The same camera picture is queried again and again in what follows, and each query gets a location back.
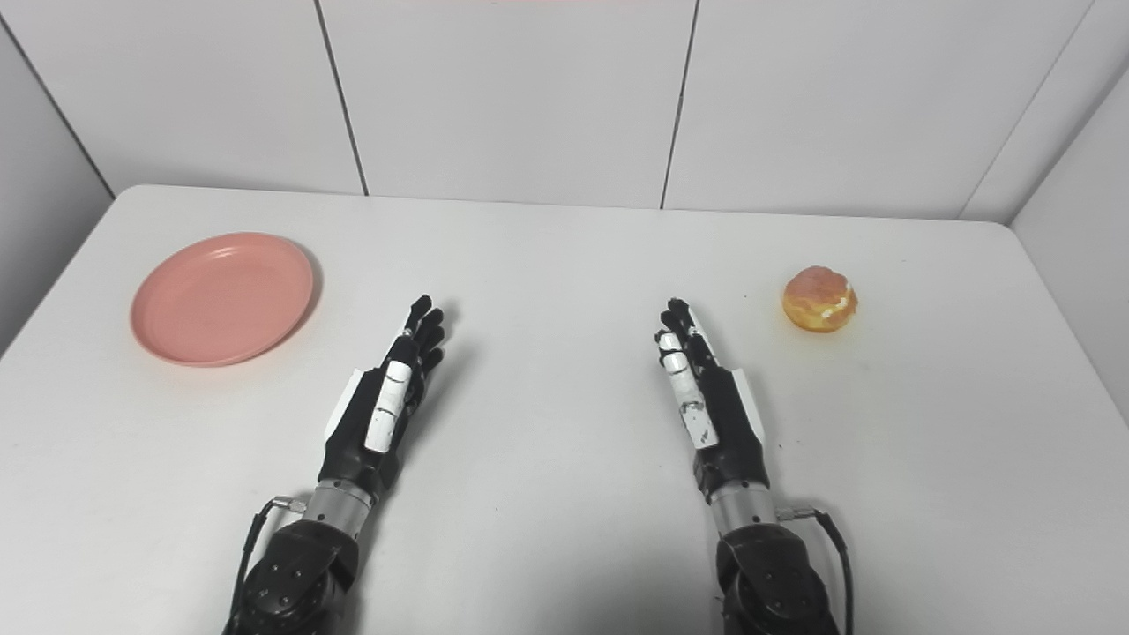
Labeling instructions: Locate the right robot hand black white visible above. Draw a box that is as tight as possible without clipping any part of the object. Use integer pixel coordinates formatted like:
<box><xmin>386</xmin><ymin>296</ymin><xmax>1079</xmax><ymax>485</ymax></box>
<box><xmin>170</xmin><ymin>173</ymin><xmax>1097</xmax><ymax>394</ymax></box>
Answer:
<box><xmin>654</xmin><ymin>298</ymin><xmax>771</xmax><ymax>504</ymax></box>

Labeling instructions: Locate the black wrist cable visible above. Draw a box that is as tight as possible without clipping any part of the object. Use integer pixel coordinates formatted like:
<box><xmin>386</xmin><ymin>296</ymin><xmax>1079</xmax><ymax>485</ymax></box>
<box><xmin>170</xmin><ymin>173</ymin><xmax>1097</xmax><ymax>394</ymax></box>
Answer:
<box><xmin>225</xmin><ymin>497</ymin><xmax>308</xmax><ymax>635</ymax></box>
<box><xmin>776</xmin><ymin>504</ymin><xmax>856</xmax><ymax>635</ymax></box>

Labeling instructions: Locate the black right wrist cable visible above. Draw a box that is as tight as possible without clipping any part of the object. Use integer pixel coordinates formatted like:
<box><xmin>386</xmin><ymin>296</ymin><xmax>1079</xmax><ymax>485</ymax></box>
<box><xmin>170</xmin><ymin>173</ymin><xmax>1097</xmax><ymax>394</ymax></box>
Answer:
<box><xmin>776</xmin><ymin>504</ymin><xmax>856</xmax><ymax>635</ymax></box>

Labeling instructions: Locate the pink round plate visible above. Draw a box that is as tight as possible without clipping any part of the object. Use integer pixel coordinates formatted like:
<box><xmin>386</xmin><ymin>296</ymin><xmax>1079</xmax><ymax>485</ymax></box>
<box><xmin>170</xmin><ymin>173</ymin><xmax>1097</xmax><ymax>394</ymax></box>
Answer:
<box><xmin>131</xmin><ymin>232</ymin><xmax>316</xmax><ymax>368</ymax></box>

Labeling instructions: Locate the cream puff pastry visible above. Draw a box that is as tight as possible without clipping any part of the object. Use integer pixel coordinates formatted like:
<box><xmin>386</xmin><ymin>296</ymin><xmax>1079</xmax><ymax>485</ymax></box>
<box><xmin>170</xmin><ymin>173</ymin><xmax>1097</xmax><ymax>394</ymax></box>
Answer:
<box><xmin>781</xmin><ymin>265</ymin><xmax>859</xmax><ymax>334</ymax></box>

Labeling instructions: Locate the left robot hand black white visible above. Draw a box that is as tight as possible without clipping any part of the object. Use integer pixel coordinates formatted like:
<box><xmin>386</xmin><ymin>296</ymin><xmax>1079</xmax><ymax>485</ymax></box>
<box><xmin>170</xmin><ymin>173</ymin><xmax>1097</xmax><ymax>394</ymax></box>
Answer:
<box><xmin>318</xmin><ymin>295</ymin><xmax>445</xmax><ymax>499</ymax></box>

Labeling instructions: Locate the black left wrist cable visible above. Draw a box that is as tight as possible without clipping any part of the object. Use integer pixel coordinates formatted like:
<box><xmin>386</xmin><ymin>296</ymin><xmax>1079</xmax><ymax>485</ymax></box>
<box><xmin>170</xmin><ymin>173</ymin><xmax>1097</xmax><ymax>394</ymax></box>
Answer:
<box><xmin>225</xmin><ymin>497</ymin><xmax>308</xmax><ymax>635</ymax></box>

